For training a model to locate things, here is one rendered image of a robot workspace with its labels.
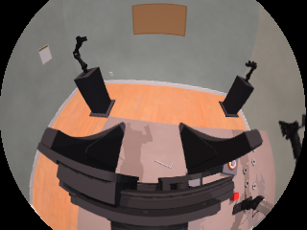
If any red cube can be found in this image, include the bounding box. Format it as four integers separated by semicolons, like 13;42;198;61
230;193;239;200

